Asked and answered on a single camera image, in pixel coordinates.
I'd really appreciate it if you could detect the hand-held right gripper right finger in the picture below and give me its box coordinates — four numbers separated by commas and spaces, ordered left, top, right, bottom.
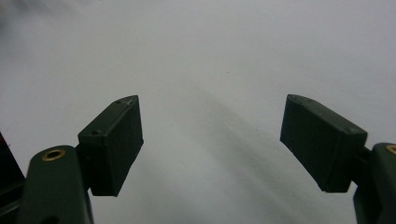
279, 93, 369, 193

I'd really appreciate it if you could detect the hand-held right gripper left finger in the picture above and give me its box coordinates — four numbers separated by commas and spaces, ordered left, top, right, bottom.
78, 94, 145, 198

